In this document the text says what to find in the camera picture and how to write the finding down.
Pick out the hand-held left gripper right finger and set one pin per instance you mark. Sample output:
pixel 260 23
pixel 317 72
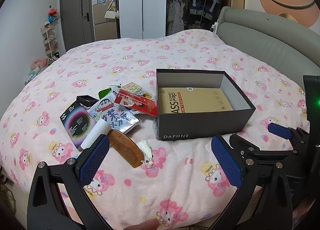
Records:
pixel 226 162

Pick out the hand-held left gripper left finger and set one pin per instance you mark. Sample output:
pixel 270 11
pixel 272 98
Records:
pixel 95 159

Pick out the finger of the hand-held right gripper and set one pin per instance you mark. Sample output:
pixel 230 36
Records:
pixel 246 146
pixel 280 130

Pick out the white paper roll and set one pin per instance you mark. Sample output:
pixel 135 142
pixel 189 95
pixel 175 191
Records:
pixel 97 132

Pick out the black cardboard shoe box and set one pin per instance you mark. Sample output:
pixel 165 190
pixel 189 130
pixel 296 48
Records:
pixel 200 124

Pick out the person's left hand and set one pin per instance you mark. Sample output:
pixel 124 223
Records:
pixel 142 225

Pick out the wooden comb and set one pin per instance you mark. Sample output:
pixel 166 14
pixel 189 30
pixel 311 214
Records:
pixel 125 147

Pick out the black box with colourful print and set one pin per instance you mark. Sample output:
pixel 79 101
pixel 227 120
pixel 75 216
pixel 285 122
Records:
pixel 75 122

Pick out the silver cartoon packet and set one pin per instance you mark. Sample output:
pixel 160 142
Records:
pixel 112 117

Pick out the white tassel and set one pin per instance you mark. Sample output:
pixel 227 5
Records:
pixel 145 147

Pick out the small black box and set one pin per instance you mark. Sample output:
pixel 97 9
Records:
pixel 86 99

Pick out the yellow screen protector package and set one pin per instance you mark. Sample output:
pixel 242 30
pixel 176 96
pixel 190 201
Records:
pixel 200 99

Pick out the green snack packet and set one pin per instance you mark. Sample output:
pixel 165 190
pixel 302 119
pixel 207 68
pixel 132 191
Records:
pixel 103 93

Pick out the clear plastic wrap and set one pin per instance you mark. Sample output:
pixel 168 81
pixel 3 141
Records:
pixel 156 129

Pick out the red cartoon packet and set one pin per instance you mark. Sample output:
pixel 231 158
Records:
pixel 135 102

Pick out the yellow green card packet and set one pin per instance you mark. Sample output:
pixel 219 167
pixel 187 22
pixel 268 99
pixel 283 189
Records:
pixel 131 87

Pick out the grey green bed headboard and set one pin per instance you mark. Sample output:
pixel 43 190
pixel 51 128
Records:
pixel 250 32

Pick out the pink printed blanket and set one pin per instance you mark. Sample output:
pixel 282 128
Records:
pixel 175 54

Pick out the white shelf cart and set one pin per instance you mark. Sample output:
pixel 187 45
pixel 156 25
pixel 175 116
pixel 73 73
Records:
pixel 50 42

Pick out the beige cabinet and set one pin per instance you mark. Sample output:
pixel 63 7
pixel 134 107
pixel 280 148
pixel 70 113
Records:
pixel 105 28

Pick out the white handbag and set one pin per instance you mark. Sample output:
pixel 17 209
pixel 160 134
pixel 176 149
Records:
pixel 110 14

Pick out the grey door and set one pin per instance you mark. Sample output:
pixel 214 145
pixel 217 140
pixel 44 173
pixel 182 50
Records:
pixel 75 14

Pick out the red blue plush toy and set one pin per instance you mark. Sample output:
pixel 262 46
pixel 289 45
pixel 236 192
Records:
pixel 53 14

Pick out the white wardrobe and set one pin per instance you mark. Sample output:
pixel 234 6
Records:
pixel 142 7

